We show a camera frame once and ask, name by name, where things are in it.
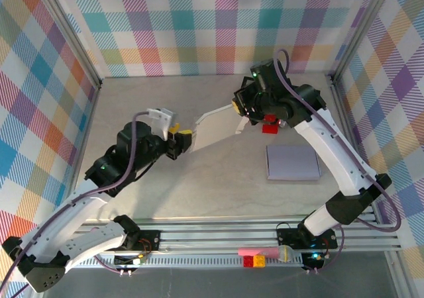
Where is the lavender white cardboard paper box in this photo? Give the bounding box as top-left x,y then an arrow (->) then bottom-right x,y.
192,103 -> 249,153

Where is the flat folded lavender paper box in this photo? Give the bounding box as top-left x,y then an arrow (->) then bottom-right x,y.
266,144 -> 321,181

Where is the black left controller board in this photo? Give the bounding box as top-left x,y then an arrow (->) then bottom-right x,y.
113,254 -> 148,268

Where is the black controller board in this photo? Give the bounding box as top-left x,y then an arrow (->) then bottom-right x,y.
113,254 -> 148,268
301,251 -> 328,270

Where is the pink toy microphone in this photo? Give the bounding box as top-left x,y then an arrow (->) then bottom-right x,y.
237,244 -> 294,264

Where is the black right controller board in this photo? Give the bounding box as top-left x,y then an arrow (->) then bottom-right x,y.
301,251 -> 328,270

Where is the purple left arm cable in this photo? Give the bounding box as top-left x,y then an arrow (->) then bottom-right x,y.
0,111 -> 152,298

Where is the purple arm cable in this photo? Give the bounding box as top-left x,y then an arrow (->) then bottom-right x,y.
274,48 -> 401,275
0,111 -> 152,298

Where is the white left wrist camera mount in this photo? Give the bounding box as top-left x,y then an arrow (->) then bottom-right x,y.
146,107 -> 175,140

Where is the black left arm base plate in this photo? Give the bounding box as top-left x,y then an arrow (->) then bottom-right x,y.
131,228 -> 162,253

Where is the aluminium rail bed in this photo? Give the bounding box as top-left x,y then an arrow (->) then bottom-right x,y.
66,215 -> 403,256

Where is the aluminium frame post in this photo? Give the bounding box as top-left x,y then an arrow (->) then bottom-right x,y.
32,0 -> 103,90
330,0 -> 397,84

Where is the white slotted cable duct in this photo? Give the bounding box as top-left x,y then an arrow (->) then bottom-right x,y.
66,256 -> 305,270

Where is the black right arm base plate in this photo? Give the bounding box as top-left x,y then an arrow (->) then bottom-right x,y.
276,225 -> 339,250

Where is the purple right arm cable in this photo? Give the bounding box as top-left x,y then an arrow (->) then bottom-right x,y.
274,48 -> 401,275

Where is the aluminium frame leg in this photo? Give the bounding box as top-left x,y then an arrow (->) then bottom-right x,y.
384,251 -> 410,298

